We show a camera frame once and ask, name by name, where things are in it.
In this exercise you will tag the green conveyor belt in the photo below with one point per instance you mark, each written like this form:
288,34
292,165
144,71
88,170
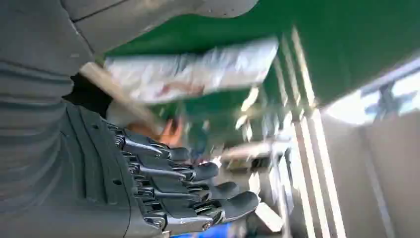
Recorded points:
344,39

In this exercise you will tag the silver conveyor frame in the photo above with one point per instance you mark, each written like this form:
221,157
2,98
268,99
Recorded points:
320,164

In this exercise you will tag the dark window frame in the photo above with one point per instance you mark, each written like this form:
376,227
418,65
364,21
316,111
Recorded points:
387,98

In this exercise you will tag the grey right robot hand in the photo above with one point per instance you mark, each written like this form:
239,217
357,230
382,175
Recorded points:
98,184

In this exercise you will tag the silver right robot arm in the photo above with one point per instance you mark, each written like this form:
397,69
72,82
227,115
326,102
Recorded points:
29,138

